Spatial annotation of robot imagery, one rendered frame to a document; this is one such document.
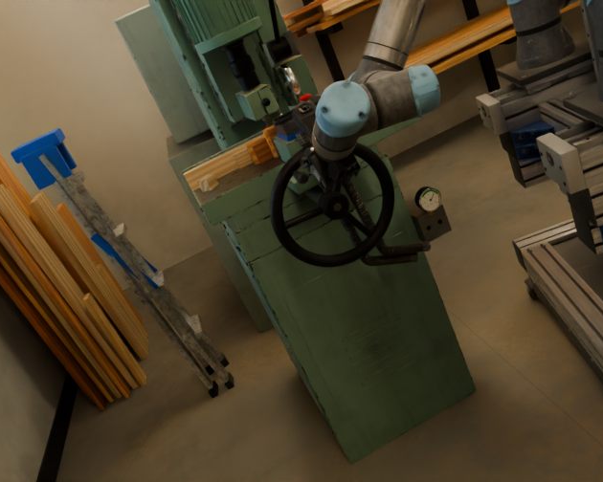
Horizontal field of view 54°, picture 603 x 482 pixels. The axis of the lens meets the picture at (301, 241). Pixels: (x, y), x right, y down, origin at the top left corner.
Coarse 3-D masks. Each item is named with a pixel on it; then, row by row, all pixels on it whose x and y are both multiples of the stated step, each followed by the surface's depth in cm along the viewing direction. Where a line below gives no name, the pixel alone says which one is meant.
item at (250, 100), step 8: (256, 88) 150; (264, 88) 147; (240, 96) 152; (248, 96) 147; (256, 96) 147; (264, 96) 148; (272, 96) 148; (240, 104) 159; (248, 104) 148; (256, 104) 148; (272, 104) 149; (248, 112) 153; (256, 112) 148; (264, 112) 149; (272, 112) 150; (256, 120) 149
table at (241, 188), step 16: (384, 128) 147; (400, 128) 148; (368, 144) 147; (272, 160) 150; (224, 176) 155; (240, 176) 148; (256, 176) 142; (272, 176) 142; (208, 192) 147; (224, 192) 140; (240, 192) 141; (256, 192) 142; (208, 208) 140; (224, 208) 141; (240, 208) 142
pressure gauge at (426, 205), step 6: (426, 186) 149; (420, 192) 148; (426, 192) 148; (432, 192) 148; (438, 192) 149; (414, 198) 150; (420, 198) 148; (426, 198) 148; (432, 198) 149; (438, 198) 149; (420, 204) 148; (426, 204) 149; (432, 204) 149; (438, 204) 150; (426, 210) 149; (432, 210) 150
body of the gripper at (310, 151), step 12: (312, 144) 106; (312, 156) 105; (348, 156) 100; (324, 168) 105; (336, 168) 100; (348, 168) 106; (360, 168) 106; (324, 180) 105; (336, 180) 104; (324, 192) 109
